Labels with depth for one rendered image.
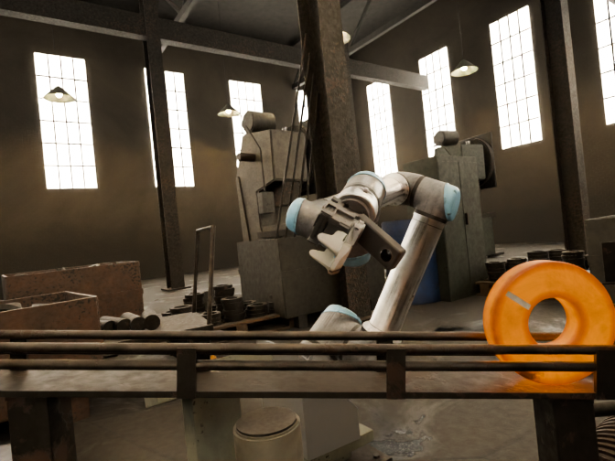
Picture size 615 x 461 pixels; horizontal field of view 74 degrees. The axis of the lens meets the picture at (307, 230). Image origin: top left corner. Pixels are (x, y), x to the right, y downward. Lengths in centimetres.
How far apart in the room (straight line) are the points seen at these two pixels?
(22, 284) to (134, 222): 851
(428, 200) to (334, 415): 78
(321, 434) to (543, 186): 1102
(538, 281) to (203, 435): 66
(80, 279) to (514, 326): 374
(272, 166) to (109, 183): 708
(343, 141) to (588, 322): 336
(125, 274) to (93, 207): 817
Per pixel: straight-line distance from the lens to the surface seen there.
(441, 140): 918
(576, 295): 61
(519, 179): 1236
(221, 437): 93
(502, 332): 57
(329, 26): 417
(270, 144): 605
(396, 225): 435
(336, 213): 74
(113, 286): 409
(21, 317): 245
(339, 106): 392
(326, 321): 158
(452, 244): 449
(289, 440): 78
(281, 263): 362
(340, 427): 153
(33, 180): 1219
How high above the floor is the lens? 85
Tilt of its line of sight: level
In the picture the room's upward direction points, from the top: 6 degrees counter-clockwise
